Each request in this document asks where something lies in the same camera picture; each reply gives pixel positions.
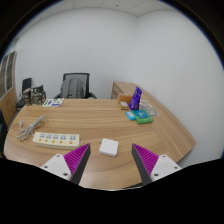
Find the cream power strip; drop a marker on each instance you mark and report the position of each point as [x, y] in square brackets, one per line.
[56, 140]

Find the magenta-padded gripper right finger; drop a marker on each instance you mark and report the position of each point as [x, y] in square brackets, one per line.
[150, 161]

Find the wooden cabinet with glass doors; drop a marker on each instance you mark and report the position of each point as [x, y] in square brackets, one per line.
[8, 100]

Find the black printed carton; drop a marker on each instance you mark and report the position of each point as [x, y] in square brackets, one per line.
[37, 89]

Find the small tan box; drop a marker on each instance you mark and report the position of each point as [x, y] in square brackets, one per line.
[124, 105]

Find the orange box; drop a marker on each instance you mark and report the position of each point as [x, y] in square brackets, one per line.
[125, 97]

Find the black side chair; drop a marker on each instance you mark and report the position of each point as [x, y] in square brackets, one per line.
[26, 85]

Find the low wooden side cabinet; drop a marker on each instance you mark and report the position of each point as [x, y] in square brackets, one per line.
[119, 87]

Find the clear plastic packet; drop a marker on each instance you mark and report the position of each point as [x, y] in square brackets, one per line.
[149, 108]

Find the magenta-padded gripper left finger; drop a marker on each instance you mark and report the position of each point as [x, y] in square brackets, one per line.
[71, 161]

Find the black mesh office chair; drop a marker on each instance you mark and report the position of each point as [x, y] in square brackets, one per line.
[76, 75]

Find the white printed leaflet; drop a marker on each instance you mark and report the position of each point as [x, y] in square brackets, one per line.
[52, 102]

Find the teal flat box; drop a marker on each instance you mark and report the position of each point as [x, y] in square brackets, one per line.
[141, 114]

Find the small brown cardboard box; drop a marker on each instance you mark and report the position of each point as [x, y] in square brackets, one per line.
[26, 97]

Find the grey backpack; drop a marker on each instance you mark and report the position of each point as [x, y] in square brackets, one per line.
[72, 88]

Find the black leather armchair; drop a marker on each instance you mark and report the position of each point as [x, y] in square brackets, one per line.
[2, 133]

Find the white charger block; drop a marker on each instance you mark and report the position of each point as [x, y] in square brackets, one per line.
[109, 147]

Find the small blue box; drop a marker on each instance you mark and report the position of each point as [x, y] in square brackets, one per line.
[130, 115]

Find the purple standing card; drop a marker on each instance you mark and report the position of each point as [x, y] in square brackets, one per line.
[135, 99]

